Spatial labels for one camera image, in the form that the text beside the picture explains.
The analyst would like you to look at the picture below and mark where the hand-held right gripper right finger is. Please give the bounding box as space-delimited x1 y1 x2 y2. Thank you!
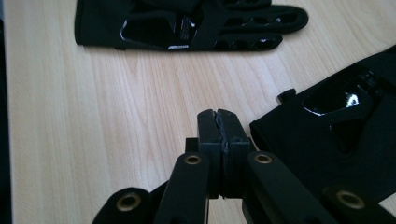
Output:
217 108 258 199

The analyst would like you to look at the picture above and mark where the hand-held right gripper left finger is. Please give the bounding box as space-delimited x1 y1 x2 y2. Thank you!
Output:
186 108 224 200

